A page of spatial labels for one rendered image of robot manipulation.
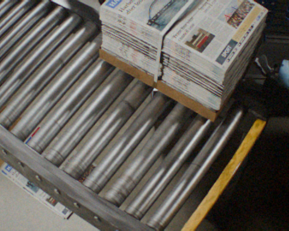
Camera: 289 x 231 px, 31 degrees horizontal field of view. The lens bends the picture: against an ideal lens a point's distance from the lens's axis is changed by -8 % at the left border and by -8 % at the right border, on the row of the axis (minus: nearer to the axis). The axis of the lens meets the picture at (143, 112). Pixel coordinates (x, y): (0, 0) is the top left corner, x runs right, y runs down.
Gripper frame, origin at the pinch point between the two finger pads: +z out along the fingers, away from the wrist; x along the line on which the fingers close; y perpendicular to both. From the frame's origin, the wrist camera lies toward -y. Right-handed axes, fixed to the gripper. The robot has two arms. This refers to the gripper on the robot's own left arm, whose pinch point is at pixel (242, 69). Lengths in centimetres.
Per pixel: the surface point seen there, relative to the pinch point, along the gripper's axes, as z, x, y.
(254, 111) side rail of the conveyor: -10.3, 12.2, 1.7
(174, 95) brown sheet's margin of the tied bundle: 10.3, 23.1, 4.6
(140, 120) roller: 14.5, 33.0, 1.7
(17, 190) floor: 63, 51, -78
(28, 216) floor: 51, 57, -78
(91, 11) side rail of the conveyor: 50, 9, 2
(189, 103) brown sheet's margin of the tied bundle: 5.8, 23.1, 4.8
